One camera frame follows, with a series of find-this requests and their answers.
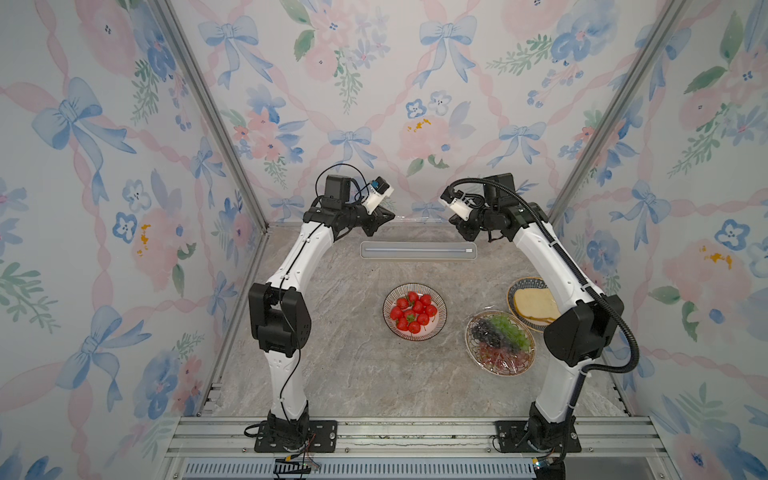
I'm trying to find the plastic wrap dispenser box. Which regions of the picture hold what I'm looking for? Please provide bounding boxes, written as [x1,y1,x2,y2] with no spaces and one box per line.
[360,241,478,261]

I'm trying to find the glass plate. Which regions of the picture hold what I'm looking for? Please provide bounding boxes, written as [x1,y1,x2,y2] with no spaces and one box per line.
[382,283,447,341]

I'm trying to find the blue yellow-rimmed plate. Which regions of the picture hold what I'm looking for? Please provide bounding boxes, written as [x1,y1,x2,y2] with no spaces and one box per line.
[506,276,562,334]

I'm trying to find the patterned fruit plate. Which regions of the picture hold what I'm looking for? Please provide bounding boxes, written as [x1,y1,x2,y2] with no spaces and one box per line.
[464,309,537,378]

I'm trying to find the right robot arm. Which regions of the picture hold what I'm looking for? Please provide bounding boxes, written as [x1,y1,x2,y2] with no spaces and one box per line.
[440,174,634,453]

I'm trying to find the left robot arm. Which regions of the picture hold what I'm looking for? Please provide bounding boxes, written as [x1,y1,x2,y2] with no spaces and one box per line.
[248,175,395,452]

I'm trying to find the bread slices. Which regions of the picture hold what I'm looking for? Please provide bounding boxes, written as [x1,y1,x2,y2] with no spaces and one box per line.
[512,288,560,324]

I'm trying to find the red strawberries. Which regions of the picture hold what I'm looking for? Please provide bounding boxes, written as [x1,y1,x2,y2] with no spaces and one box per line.
[385,291,440,339]

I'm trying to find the black grapes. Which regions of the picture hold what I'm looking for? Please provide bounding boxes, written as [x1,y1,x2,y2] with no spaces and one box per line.
[470,319,505,349]

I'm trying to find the green grapes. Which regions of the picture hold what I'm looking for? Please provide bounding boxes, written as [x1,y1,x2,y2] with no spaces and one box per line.
[490,315,531,352]

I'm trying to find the red grapes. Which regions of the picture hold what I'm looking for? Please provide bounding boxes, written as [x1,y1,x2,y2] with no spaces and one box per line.
[478,344,535,376]

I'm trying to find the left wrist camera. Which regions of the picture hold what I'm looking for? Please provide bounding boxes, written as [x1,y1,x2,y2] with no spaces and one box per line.
[362,176,394,215]

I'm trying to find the left aluminium corner post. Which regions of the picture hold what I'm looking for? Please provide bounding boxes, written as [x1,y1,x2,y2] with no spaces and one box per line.
[148,0,269,234]

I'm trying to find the aluminium corner post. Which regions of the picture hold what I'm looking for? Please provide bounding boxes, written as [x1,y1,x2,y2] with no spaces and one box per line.
[148,0,269,234]
[548,0,689,222]

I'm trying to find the right aluminium corner post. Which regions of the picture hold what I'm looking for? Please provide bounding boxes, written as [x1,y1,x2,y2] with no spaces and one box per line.
[548,0,689,222]

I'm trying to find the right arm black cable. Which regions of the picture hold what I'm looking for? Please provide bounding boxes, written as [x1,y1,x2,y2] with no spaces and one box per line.
[446,177,641,475]

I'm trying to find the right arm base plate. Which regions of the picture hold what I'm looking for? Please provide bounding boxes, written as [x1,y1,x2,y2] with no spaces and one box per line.
[494,419,582,454]

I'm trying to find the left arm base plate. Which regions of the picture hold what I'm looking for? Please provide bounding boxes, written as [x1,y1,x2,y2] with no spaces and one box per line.
[253,420,338,454]

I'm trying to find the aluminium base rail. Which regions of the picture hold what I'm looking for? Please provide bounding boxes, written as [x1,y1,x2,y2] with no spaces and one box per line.
[155,417,681,479]

